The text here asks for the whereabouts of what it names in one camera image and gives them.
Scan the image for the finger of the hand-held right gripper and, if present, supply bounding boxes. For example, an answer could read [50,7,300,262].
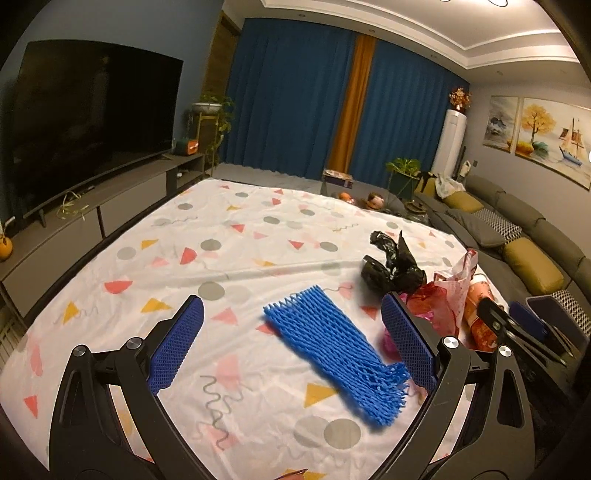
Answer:
[477,299,568,367]
[510,302,575,358]

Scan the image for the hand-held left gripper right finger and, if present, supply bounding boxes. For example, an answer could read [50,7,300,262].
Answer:
[381,293,536,480]

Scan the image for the red white plastic bag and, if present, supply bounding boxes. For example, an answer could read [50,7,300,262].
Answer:
[434,249,478,337]

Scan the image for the small landscape painting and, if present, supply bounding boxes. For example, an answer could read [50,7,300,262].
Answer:
[482,95,522,151]

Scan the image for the patterned white tablecloth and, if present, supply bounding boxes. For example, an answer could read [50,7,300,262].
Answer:
[0,178,502,480]

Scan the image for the white standing air conditioner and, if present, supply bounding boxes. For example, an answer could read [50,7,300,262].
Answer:
[431,109,467,178]

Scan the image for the grey sofa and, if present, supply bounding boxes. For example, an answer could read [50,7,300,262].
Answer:
[416,175,591,324]

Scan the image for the black plastic bag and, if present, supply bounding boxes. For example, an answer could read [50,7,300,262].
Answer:
[361,231,426,296]

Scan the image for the gold plant stand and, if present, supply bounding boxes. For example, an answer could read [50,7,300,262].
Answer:
[191,115,222,178]

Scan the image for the red printed paper cup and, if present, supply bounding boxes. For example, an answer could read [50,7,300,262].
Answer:
[464,279,497,352]

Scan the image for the small yellow pillow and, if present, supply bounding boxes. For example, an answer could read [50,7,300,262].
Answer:
[444,191,483,213]

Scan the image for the grey plastic bin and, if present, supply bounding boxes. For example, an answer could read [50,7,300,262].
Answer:
[526,295,591,356]

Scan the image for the flat grey pillow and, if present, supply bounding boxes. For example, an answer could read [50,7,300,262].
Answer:
[450,209,506,247]

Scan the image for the green plant in dark pot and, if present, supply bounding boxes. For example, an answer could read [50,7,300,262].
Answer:
[385,158,422,201]

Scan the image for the blue foam net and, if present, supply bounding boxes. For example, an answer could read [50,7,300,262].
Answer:
[263,285,411,428]

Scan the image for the dark red plastic bag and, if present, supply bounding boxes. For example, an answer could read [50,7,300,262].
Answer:
[406,281,458,333]

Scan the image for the white cloth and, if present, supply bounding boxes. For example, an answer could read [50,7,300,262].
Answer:
[435,175,465,199]

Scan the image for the trailing potted plant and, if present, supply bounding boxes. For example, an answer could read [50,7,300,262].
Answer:
[187,92,234,167]

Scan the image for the dried yellow stems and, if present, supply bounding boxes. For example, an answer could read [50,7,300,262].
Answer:
[58,191,88,220]

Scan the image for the orange curtain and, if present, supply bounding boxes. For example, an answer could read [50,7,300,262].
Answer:
[329,34,377,178]

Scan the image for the black television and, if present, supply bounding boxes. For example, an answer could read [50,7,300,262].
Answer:
[9,41,184,227]

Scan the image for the large yellow pillow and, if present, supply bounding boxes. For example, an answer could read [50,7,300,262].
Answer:
[502,237,565,296]

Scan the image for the grey television cabinet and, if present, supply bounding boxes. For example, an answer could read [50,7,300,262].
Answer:
[0,152,206,319]

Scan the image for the tree and sailboat painting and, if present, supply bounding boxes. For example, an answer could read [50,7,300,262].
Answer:
[515,97,591,190]

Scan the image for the colourful box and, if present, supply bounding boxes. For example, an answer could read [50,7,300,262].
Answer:
[322,169,355,195]

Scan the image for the black white patterned pillow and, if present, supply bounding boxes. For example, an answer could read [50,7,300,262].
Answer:
[551,290,585,324]
[471,208,522,241]

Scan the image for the brown wooden door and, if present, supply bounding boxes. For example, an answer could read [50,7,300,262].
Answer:
[201,9,241,162]

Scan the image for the blue curtain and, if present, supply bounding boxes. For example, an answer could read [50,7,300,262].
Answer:
[224,17,361,178]
[348,39,469,195]

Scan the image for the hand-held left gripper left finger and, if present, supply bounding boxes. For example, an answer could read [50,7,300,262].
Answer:
[48,294,208,480]

